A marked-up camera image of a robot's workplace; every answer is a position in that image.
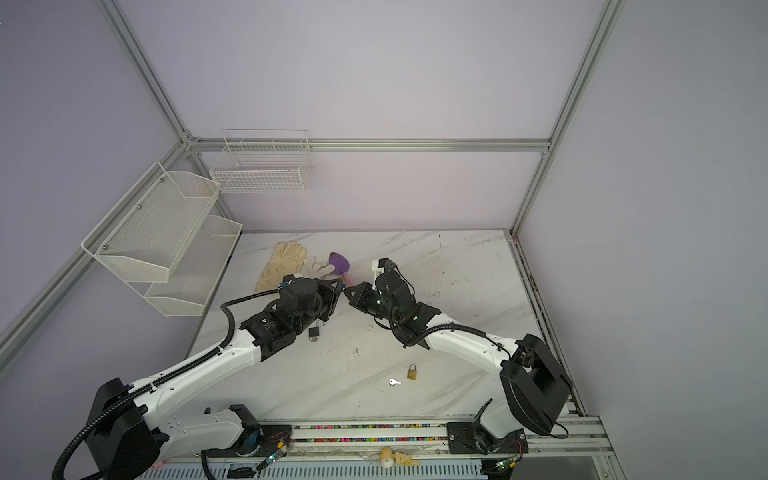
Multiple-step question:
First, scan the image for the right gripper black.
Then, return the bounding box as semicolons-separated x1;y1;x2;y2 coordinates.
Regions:
341;283;399;324

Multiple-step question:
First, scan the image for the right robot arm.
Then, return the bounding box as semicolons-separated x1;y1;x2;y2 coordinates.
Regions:
344;258;573;440

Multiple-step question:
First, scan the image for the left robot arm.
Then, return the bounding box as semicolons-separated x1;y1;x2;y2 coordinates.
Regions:
51;275;344;479

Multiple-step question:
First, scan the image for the purple pink trowel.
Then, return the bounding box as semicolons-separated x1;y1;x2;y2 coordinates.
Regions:
328;252;358;286

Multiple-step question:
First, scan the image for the white knit glove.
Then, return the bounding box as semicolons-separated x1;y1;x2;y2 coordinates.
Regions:
301;256;338;280

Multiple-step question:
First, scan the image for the beige leather glove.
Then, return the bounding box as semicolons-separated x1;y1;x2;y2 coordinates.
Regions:
254;241;307;293

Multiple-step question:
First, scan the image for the lower white mesh shelf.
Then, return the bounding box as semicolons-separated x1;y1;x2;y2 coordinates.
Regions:
143;215;242;317

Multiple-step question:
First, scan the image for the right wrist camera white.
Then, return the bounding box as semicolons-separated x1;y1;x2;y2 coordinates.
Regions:
371;257;391;277

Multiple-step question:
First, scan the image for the white wire basket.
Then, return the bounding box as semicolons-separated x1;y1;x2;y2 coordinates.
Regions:
209;129;314;194

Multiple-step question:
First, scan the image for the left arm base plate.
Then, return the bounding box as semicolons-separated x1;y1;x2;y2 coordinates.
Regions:
235;424;293;457

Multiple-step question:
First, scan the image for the beige toy on rail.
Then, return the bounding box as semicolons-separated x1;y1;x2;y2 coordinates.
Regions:
379;447;421;469

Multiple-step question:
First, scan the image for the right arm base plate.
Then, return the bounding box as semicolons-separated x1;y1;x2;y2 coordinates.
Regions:
446;422;529;455

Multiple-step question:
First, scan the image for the aluminium rail frame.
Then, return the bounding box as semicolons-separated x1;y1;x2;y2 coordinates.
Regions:
113;415;619;480

